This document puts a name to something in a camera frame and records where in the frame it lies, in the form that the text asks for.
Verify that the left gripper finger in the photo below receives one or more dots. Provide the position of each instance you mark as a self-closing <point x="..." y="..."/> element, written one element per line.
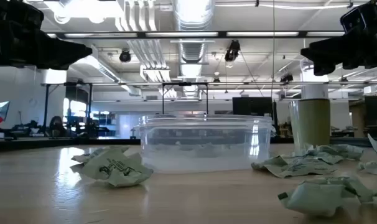
<point x="61" y="54"/>

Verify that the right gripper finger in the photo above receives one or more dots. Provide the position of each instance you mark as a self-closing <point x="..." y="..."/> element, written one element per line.
<point x="321" y="69"/>
<point x="328" y="51"/>

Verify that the clear plastic bin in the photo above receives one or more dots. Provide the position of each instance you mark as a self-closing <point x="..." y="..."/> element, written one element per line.
<point x="207" y="155"/>

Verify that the pale green cup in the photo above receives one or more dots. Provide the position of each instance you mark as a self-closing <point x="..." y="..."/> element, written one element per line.
<point x="313" y="124"/>

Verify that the black ceiling spotlight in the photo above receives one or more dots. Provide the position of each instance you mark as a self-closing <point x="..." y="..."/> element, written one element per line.
<point x="125" y="56"/>

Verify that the computer monitor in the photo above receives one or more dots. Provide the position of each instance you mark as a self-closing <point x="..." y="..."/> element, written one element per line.
<point x="0" y="112"/>

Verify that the black monitor back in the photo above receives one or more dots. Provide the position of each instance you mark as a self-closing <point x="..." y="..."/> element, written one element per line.
<point x="254" y="107"/>

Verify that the black crossbar with light strips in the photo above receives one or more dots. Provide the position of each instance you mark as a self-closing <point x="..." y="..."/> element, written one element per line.
<point x="142" y="35"/>

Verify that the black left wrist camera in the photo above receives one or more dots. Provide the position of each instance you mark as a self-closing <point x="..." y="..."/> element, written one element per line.
<point x="23" y="15"/>

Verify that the black background frame stand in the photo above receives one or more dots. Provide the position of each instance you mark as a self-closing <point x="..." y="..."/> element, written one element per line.
<point x="46" y="105"/>

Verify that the black aluminium table frame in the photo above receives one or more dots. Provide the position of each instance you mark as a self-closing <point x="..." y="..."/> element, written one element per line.
<point x="51" y="144"/>

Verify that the black overhead camera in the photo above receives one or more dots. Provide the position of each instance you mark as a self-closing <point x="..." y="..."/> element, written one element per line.
<point x="232" y="51"/>

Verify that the silver ceiling air duct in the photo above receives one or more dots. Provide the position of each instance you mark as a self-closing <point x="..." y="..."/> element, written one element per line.
<point x="193" y="12"/>

